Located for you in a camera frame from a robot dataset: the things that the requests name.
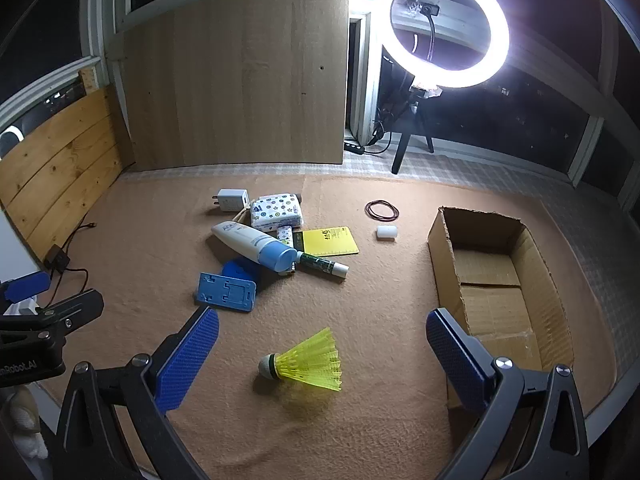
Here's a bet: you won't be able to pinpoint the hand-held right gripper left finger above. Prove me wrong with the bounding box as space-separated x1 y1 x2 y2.
52 305 221 480

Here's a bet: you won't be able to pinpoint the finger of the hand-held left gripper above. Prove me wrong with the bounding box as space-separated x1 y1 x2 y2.
0 271 51 313
15 288 104 343

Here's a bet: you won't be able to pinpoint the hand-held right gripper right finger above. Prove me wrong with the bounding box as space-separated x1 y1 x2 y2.
425 308 591 480

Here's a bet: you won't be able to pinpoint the blue phone stand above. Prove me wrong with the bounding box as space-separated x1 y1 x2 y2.
195 272 258 314

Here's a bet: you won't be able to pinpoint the cardboard box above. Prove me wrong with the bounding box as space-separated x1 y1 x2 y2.
426 206 576 411

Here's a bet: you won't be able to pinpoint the blue round object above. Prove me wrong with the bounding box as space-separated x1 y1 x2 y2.
220 257 263 291

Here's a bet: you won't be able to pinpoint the yellow shuttlecock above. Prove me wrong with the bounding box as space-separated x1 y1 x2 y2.
257 327 343 392

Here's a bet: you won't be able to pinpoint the white bottle with blue cap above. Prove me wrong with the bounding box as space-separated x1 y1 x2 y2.
211 221 298 273

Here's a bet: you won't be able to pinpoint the green and white tube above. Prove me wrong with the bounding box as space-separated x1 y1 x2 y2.
295 252 349 279

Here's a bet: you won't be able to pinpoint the white charger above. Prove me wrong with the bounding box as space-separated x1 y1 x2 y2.
212 189 249 209

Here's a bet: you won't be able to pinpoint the patterned tissue pack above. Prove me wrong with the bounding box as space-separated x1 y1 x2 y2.
249 192 305 231

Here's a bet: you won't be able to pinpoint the yellow notebook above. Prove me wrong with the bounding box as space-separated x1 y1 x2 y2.
292 226 361 257

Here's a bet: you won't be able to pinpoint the white cloth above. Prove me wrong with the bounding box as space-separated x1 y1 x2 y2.
0 385 49 461

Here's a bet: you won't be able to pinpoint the brown mat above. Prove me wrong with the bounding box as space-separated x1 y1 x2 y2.
37 162 621 480

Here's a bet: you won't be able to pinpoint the wood plank panel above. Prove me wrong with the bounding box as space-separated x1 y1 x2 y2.
0 85 136 261

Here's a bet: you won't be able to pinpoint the brown rubber bands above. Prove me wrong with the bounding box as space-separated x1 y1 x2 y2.
365 200 401 221

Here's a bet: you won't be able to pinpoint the black tripod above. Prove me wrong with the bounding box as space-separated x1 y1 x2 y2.
372 72 436 176

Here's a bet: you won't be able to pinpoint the light wooden board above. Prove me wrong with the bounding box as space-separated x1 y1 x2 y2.
120 0 351 171

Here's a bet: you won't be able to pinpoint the black adapter with cable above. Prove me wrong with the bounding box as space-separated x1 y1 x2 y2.
30 220 98 311

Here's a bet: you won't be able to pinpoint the black cables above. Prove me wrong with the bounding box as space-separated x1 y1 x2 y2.
366 102 401 156

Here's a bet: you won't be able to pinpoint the white ring light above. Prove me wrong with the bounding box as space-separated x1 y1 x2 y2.
372 0 511 88

